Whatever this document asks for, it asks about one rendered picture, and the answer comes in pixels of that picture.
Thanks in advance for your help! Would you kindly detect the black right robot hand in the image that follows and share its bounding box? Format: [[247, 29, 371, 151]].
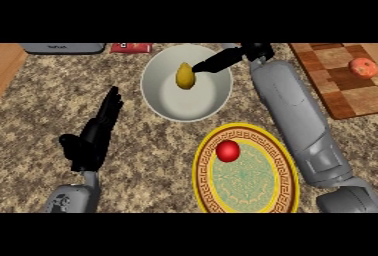
[[190, 42, 276, 75]]

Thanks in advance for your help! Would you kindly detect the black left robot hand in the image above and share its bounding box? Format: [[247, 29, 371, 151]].
[[58, 85, 125, 173]]

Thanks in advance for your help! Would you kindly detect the white bowl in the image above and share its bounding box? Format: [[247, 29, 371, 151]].
[[140, 44, 233, 123]]

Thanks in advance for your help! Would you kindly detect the yellow patterned plate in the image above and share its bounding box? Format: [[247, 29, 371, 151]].
[[190, 122, 301, 214]]

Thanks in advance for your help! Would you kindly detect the red snack packet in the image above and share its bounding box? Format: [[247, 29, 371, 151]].
[[109, 42, 153, 54]]

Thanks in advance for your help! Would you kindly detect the wooden checkered cutting board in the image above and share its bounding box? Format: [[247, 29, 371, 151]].
[[288, 42, 378, 121]]

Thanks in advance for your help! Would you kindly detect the grey appliance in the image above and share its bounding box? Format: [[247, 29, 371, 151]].
[[18, 42, 108, 56]]

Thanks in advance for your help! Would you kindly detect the red apple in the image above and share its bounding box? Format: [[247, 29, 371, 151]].
[[214, 140, 242, 163]]

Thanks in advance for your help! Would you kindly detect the pale wooden panel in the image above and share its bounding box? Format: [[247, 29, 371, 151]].
[[0, 42, 29, 98]]

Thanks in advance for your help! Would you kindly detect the orange peach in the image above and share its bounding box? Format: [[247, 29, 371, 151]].
[[347, 57, 378, 80]]

